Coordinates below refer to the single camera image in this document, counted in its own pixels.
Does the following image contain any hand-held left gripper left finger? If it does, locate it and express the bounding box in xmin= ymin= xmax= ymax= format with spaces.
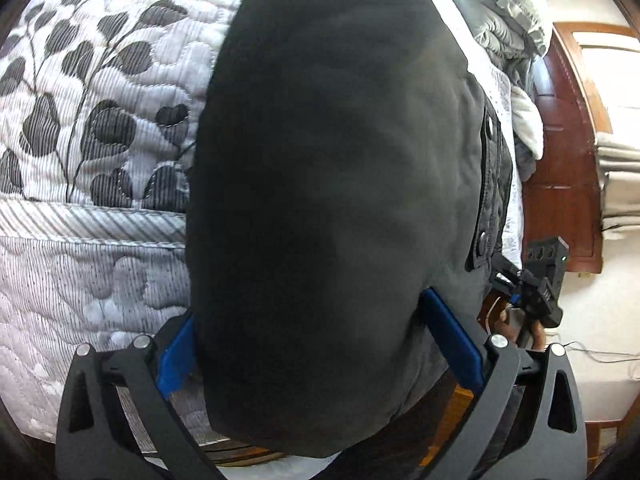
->
xmin=56 ymin=310 xmax=226 ymax=480

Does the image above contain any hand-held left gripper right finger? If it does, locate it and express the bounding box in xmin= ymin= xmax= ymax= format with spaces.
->
xmin=422 ymin=287 xmax=587 ymax=480

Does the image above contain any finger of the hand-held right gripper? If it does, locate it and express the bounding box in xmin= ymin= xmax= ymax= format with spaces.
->
xmin=491 ymin=254 xmax=526 ymax=306

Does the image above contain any black jacket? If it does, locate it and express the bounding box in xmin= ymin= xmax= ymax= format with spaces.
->
xmin=184 ymin=0 xmax=516 ymax=480

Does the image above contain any person's right hand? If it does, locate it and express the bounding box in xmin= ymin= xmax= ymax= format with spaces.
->
xmin=496 ymin=305 xmax=548 ymax=352

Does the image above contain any leaf-patterned white quilt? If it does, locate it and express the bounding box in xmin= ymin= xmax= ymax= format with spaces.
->
xmin=0 ymin=0 xmax=526 ymax=480

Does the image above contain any light grey comforter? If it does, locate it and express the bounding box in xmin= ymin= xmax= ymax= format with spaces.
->
xmin=435 ymin=0 xmax=551 ymax=183

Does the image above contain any brown wooden bed frame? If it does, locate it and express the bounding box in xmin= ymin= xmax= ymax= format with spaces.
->
xmin=200 ymin=292 xmax=501 ymax=467

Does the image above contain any thin grey cable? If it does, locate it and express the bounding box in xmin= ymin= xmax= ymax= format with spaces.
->
xmin=564 ymin=341 xmax=640 ymax=365

